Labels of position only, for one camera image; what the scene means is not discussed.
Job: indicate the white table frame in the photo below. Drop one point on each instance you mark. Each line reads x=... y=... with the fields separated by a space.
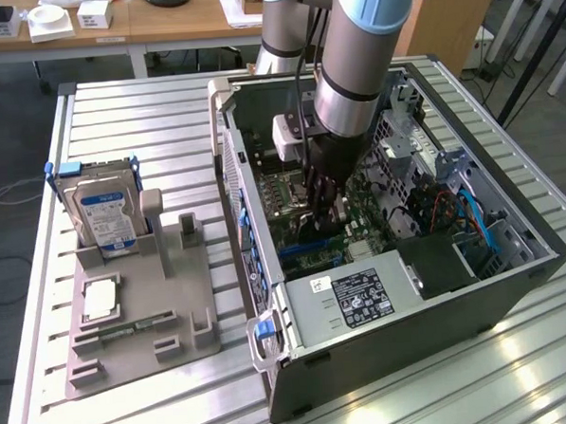
x=519 y=9

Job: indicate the small white box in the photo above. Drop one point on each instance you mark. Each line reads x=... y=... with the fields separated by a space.
x=94 y=15

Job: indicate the wooden cabinet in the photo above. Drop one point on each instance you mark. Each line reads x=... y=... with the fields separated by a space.
x=444 y=18

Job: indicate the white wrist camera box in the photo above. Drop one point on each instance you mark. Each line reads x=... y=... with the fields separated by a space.
x=286 y=136

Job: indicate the hard disk in blue caddy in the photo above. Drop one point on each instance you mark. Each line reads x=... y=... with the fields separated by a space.
x=103 y=216

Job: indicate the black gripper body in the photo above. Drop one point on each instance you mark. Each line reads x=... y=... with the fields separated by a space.
x=337 y=159

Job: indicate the white box with bowl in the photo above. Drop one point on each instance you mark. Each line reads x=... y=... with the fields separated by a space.
x=50 y=25

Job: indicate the CPU socket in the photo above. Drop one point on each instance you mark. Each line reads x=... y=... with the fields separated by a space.
x=287 y=195

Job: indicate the open black PC case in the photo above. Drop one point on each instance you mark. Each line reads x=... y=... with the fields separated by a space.
x=391 y=368

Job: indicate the grey parts rack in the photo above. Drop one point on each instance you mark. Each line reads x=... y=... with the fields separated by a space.
x=187 y=293

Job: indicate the black tripod pole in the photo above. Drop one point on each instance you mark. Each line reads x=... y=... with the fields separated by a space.
x=540 y=51

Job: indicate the green motherboard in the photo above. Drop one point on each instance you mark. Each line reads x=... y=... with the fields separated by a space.
x=360 y=227

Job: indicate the blue expansion slot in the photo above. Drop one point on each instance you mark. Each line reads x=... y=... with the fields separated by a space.
x=299 y=250

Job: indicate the silver drive cage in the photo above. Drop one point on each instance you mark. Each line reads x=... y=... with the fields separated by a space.
x=403 y=144

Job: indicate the silver CPU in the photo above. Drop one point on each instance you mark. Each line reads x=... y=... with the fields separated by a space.
x=100 y=300

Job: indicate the blue slot retention clip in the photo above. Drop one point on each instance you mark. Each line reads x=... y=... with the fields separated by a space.
x=264 y=282
x=249 y=233
x=257 y=260
x=240 y=216

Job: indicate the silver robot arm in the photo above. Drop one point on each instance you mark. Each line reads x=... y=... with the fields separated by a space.
x=350 y=52

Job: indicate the blue case latch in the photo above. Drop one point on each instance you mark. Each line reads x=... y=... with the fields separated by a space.
x=263 y=329

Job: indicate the wooden desk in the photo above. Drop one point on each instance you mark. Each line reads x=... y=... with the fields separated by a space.
x=159 y=24

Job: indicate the green RAM stick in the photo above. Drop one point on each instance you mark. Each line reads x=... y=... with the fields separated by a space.
x=127 y=328

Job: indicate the grey power supply unit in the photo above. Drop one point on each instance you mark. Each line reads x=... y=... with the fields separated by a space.
x=317 y=314

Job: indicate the black graphics card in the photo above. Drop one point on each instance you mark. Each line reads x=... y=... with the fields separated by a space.
x=307 y=230

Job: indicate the white paper stack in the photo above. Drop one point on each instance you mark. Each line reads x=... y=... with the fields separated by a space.
x=239 y=17

